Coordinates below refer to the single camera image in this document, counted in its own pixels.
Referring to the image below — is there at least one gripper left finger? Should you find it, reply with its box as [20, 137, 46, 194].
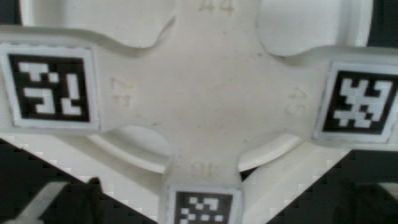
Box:
[0, 178, 107, 224]

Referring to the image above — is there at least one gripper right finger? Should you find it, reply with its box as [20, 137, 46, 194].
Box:
[320, 181, 398, 224]

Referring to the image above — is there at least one white cross-shaped table base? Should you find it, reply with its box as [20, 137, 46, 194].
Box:
[0, 0, 398, 224]

